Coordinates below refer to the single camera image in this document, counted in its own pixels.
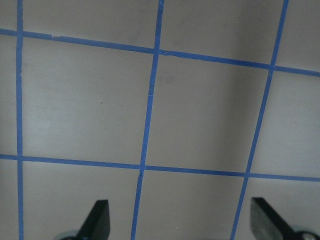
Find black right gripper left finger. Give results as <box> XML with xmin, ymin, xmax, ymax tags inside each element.
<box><xmin>75</xmin><ymin>200</ymin><xmax>111</xmax><ymax>240</ymax></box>

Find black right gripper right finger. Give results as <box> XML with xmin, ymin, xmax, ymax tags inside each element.
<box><xmin>250</xmin><ymin>197</ymin><xmax>303</xmax><ymax>240</ymax></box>

